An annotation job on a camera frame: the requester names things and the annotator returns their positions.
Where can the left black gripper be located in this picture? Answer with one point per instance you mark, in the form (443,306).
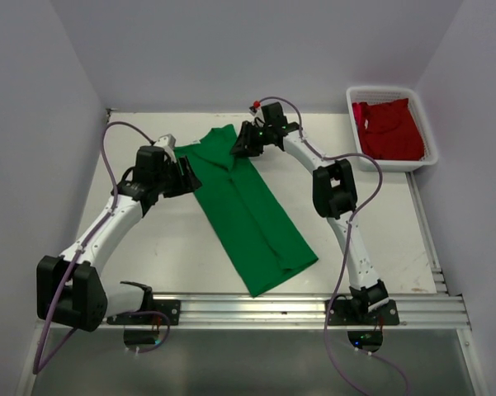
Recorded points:
(186,182)

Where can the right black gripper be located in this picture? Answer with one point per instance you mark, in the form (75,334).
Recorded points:
(244,145)

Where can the green t shirt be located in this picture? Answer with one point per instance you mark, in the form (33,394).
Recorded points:
(257,234)

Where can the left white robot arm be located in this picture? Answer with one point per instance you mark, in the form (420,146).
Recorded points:
(69,288)

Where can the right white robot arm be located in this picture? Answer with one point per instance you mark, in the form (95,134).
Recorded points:
(334,194)

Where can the red t shirt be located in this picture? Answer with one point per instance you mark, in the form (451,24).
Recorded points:
(387,131)

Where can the white plastic basket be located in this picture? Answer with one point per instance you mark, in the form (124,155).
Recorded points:
(380,94)

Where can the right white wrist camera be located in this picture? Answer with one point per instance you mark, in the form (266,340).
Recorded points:
(255,107)

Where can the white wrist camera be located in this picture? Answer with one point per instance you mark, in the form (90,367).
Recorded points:
(255,107)
(166,142)

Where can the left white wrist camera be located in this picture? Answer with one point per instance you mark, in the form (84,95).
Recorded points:
(166,142)

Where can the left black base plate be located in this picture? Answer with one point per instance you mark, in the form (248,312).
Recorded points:
(156,313)

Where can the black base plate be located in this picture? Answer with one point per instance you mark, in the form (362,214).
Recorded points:
(345,312)
(156,313)

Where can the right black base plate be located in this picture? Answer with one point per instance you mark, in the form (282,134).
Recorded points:
(345,312)

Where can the side aluminium rail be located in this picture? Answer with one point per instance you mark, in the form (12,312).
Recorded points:
(433,261)

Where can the aluminium mounting rail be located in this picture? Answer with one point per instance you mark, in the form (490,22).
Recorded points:
(309,312)

